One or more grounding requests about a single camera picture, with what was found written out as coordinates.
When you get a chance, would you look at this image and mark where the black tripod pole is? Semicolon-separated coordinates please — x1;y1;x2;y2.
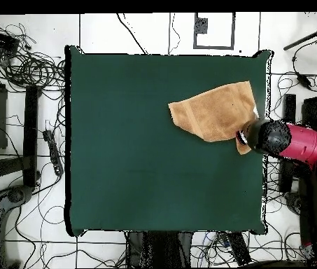
283;12;317;52

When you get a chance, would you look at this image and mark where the black electronics box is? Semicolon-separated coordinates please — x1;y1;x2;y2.
0;28;20;53

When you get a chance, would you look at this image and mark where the black coiled cable bundle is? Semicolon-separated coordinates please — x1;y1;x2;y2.
0;22;66;90

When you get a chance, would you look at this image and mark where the grey square floor frame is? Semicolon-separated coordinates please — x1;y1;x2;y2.
193;12;236;50

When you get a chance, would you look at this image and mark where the tan terry towel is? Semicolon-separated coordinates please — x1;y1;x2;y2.
167;80;260;156

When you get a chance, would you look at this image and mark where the black power adapter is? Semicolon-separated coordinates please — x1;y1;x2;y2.
295;71;313;90

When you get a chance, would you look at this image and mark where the black metal frame stand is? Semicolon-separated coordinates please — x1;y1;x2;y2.
279;93;317;194
0;61;41;191

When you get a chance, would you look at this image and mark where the black power strip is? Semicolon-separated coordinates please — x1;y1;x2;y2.
42;129;64;177
226;231;252;266

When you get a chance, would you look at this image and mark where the dark grey square plate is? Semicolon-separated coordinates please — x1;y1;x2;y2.
194;17;209;34

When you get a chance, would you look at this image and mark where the grey pedestal leg with caster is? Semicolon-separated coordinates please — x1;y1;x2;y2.
284;191;302;215
0;184;34;268

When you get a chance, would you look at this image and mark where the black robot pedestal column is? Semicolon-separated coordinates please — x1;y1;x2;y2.
125;230;194;268

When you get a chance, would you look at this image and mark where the dark green table cloth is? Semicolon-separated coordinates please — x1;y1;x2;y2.
64;45;274;237

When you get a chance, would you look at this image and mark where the long black cable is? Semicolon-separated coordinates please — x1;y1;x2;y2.
116;13;148;55

